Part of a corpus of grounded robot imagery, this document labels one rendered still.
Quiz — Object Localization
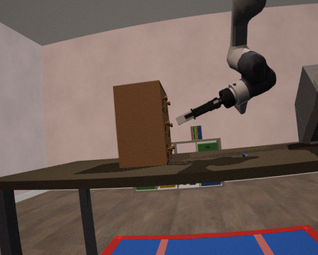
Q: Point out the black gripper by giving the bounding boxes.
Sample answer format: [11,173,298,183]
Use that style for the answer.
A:
[175,88,236,125]

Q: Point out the brown wooden chest of drawers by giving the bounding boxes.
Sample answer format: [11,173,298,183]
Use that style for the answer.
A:
[113,80,171,168]

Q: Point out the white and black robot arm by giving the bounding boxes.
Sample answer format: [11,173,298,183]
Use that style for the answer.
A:
[227,0,276,114]

